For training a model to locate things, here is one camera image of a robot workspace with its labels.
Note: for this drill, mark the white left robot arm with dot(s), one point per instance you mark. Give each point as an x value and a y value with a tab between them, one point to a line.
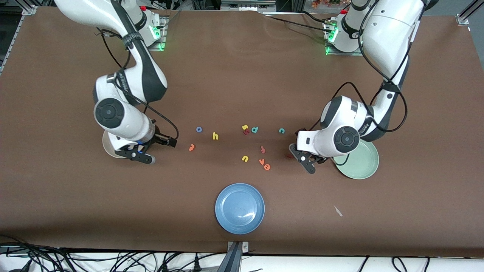
389	30

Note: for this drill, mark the orange artificial flowers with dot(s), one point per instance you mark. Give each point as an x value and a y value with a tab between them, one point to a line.
321	3

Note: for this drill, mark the dark grey pole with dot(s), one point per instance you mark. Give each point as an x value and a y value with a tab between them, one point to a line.
230	262

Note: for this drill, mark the grey power strip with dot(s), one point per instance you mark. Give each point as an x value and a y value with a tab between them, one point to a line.
245	4

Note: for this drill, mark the black power plug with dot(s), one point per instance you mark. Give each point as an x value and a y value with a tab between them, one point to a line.
196	264
164	267

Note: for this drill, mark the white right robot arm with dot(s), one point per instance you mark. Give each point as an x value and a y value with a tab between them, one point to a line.
128	124

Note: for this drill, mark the beige brown plate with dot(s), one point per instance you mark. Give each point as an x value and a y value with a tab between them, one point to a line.
107	147

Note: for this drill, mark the small grey paper scrap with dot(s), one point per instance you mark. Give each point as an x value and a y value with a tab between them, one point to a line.
338	211

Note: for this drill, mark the light green plate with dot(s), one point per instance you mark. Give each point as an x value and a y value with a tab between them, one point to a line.
363	166

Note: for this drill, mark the blue plate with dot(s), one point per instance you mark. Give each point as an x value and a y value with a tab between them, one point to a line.
239	208

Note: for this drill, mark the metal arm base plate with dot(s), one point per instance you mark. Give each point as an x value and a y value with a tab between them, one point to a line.
336	53
163	37

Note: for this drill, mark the brown table cover sheet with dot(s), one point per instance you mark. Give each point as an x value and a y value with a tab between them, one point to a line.
242	75

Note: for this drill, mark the silver metal bracket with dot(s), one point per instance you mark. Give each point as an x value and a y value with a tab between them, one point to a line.
245	247

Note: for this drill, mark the aluminium frame rail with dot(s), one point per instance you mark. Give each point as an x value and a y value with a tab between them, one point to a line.
30	9
462	19

